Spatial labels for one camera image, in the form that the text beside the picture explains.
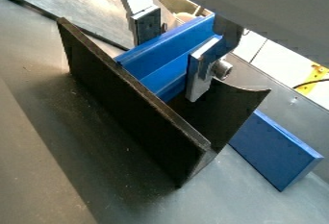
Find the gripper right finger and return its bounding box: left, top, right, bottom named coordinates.
left=185, top=14, right=245, bottom=102

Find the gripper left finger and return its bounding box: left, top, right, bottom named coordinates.
left=121, top=0, right=161, bottom=45

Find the blue star prism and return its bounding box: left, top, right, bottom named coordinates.
left=116, top=14, right=214, bottom=102

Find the yellow object in background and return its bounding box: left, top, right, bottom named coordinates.
left=293, top=62, right=329, bottom=95

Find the black angled fixture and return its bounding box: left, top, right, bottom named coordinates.
left=57, top=18, right=271, bottom=186

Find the blue shape-sorter block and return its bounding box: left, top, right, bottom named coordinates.
left=229, top=111, right=324, bottom=191

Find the black cable in background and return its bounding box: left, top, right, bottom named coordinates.
left=292, top=78, right=329, bottom=89

